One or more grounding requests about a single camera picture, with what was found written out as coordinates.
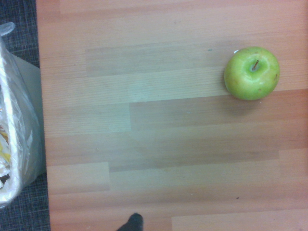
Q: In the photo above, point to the clear plastic bin liner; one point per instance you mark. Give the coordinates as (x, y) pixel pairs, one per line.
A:
(16, 125)

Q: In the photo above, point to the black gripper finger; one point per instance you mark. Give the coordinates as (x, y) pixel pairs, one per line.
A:
(133, 223)

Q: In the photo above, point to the green apple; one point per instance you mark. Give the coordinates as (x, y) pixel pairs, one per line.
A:
(250, 77)

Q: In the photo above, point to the grey trash bin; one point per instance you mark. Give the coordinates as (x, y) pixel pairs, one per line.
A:
(33, 96)

